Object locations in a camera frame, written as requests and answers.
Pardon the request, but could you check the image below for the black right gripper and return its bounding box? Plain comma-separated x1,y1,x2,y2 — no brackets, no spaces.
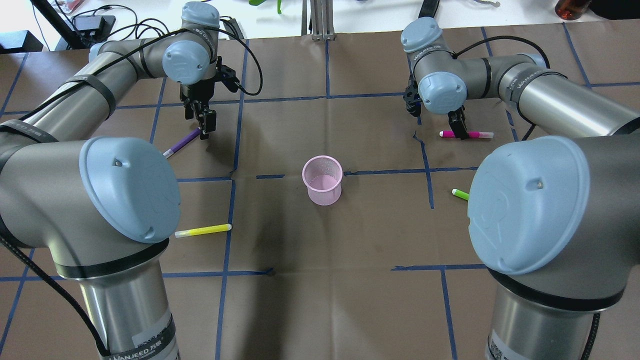
403,75,470,141

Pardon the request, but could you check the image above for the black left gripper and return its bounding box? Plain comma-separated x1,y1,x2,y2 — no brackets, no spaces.
179,55,239,141

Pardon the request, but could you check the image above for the pink pen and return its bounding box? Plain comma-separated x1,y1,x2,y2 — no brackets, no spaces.
438,130,495,140

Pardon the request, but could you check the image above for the purple pen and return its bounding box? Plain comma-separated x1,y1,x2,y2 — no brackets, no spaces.
163,128,201,158

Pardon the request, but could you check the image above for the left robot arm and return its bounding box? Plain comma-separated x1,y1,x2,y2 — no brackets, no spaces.
1,1,238,360

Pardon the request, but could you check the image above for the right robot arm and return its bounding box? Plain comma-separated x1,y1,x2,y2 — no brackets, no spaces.
400,17,640,360

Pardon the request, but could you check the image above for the pink mesh cup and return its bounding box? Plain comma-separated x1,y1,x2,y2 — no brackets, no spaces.
301,155,344,207

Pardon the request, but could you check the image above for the green pen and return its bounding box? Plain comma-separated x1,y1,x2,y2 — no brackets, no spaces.
451,188,470,201

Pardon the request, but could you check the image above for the yellow pen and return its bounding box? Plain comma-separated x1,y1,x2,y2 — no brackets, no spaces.
173,223,233,239

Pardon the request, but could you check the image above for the green plastic clamp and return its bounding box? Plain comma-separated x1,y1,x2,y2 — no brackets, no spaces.
247,0,282,15

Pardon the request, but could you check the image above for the black power adapter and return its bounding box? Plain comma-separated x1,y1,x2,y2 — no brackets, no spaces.
71,15,116,38

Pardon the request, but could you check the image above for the brown water bottle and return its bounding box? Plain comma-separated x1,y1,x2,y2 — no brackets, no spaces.
554,0,592,21

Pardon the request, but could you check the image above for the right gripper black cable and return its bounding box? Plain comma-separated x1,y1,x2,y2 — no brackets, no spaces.
452,35,551,68

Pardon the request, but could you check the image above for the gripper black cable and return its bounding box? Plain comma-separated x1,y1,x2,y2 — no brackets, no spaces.
452,35,551,68
0,17,264,360

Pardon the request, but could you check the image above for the aluminium frame post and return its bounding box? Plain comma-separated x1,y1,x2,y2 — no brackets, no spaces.
301,0,336,42

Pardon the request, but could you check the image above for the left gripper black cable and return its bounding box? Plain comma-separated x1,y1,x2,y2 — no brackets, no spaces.
0,17,264,360

